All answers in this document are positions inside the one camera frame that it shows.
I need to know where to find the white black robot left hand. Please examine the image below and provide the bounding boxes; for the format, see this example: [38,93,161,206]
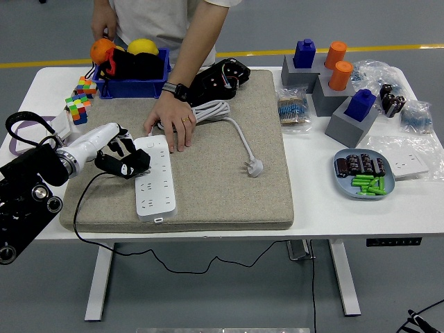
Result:
[65,122,139,180]

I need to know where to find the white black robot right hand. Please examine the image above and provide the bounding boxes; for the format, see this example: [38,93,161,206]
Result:
[407,309,434,333]

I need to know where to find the person's left hand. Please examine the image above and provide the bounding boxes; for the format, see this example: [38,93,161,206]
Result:
[144,90,198,154]

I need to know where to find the person's right hand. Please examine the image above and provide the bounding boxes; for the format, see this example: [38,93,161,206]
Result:
[91,8,118,41]

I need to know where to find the black plug with cord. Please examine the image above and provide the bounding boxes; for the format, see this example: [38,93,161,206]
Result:
[72,148,292,275]

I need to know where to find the white power strip with cord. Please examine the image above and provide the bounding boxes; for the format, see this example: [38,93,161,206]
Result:
[133,99,265,223]

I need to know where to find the black wristwatch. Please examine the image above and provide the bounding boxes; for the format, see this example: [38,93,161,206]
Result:
[162,82,191,103]

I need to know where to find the orange fruit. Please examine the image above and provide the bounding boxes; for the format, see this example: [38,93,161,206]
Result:
[89,37,117,65]

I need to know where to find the colourful puzzle cube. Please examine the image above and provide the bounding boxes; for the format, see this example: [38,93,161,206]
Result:
[75,76,98,100]
[65,92,92,126]

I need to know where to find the yellow lemon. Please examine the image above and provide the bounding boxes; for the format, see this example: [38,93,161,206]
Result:
[126,38,160,56]

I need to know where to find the person's torso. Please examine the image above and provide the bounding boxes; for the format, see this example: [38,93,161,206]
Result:
[109,0,218,67]

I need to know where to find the blue plastic bin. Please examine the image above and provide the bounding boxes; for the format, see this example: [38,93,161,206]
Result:
[92,47,171,100]

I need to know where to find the black pouch with red trim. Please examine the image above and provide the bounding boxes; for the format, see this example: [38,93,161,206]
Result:
[93,47,166,83]

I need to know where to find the purple tray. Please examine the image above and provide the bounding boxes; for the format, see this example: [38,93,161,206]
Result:
[8,116,58,157]

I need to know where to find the black table control panel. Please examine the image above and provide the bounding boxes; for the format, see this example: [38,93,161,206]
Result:
[366,237,423,248]

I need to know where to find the white table leg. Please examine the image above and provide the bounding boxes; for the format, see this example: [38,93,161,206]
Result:
[328,239,361,317]
[84,241,116,322]

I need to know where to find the beige fabric mat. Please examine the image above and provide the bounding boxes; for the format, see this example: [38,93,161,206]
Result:
[58,69,295,234]

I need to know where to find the clear bag of resistors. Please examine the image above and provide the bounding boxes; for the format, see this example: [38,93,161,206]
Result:
[275,85,313,135]
[398,99,434,135]

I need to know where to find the grey block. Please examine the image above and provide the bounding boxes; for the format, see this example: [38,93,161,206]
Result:
[280,54,330,94]
[325,95,379,148]
[311,73,357,117]

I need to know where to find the blue square peg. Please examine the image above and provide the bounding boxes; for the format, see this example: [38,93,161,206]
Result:
[344,89,377,122]
[292,38,317,69]

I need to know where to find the grey-blue plate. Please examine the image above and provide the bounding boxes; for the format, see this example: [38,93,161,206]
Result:
[333,148,396,200]

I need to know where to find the orange cylinder peg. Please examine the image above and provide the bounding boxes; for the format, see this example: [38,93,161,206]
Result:
[327,60,354,92]
[324,40,348,70]

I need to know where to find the clear bag holding socket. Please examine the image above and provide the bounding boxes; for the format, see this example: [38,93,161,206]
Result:
[367,133,444,182]

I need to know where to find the large clear plastic bag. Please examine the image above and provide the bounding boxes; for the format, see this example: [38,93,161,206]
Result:
[350,59,407,92]

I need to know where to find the black floor cable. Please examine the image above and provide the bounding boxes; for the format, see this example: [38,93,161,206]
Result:
[395,298,444,333]

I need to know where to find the black device housing with wires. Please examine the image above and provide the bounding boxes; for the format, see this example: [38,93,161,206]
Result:
[187,58,251,108]

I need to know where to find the thin black hanging cable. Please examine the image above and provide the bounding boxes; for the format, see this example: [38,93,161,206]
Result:
[308,239,318,333]

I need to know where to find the silver metal bracket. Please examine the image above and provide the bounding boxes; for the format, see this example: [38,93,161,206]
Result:
[286,239,316,261]

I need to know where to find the white wall socket panel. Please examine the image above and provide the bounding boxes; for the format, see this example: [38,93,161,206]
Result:
[384,151,429,180]

